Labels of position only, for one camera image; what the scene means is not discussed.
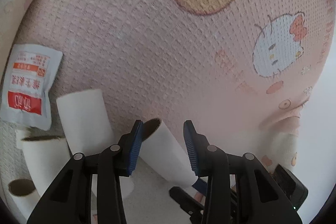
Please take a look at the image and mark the white sachet red label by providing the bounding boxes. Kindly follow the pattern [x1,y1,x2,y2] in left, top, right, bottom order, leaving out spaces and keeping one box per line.
[0,44,63,131]

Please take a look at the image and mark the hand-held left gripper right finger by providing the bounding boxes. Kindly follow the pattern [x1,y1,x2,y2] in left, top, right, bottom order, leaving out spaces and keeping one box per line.
[183,120,302,224]

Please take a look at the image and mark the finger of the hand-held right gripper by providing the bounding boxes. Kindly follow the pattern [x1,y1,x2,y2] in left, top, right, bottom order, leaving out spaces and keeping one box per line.
[169,179,209,224]

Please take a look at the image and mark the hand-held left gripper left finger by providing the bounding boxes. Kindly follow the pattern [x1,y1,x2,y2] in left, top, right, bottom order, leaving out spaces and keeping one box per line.
[27,120,144,224]

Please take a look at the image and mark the pink cartoon printed blanket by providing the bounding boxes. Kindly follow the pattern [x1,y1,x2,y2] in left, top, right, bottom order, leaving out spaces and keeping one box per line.
[0,0,332,182]

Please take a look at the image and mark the pile of white tubes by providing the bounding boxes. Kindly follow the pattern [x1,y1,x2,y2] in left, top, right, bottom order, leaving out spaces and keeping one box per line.
[5,89,135,224]

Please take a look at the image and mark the white cardboard tube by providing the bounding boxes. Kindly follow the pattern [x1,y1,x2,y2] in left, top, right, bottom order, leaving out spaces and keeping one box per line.
[142,118,201,188]

